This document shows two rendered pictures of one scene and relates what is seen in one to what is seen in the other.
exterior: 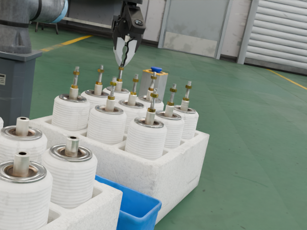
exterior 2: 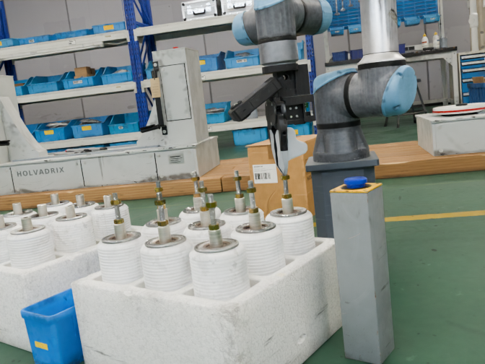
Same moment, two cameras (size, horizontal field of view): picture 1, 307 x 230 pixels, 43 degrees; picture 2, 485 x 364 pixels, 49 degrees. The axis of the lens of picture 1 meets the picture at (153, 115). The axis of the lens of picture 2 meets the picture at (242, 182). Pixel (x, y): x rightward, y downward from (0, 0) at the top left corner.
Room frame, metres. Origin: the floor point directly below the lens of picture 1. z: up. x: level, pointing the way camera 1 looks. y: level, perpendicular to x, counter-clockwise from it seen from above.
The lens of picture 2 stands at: (1.39, -0.93, 0.49)
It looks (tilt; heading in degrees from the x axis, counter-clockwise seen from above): 9 degrees down; 103
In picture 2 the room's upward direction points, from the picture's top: 7 degrees counter-clockwise
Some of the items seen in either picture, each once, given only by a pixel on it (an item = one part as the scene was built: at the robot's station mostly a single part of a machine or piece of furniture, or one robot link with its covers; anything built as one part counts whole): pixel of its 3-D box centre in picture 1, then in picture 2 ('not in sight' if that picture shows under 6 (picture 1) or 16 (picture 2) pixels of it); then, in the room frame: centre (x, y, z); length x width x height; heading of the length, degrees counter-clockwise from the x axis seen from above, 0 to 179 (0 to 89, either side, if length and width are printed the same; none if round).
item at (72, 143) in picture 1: (71, 146); (27, 224); (0.63, 0.13, 0.26); 0.02 x 0.02 x 0.03
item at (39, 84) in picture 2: not in sight; (52, 83); (-1.98, 4.71, 0.90); 0.50 x 0.38 x 0.21; 93
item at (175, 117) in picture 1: (168, 115); (165, 241); (1.03, -0.04, 0.25); 0.08 x 0.08 x 0.01
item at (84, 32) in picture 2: not in sight; (80, 35); (-1.54, 4.72, 1.38); 0.50 x 0.38 x 0.11; 93
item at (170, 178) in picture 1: (122, 156); (216, 302); (1.07, 0.07, 0.09); 0.39 x 0.39 x 0.18; 67
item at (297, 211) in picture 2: (117, 90); (288, 212); (1.23, 0.13, 0.25); 0.08 x 0.08 x 0.01
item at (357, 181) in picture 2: (156, 70); (355, 183); (1.37, 0.02, 0.32); 0.04 x 0.04 x 0.02
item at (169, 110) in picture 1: (169, 111); (164, 235); (1.03, -0.04, 0.26); 0.02 x 0.02 x 0.03
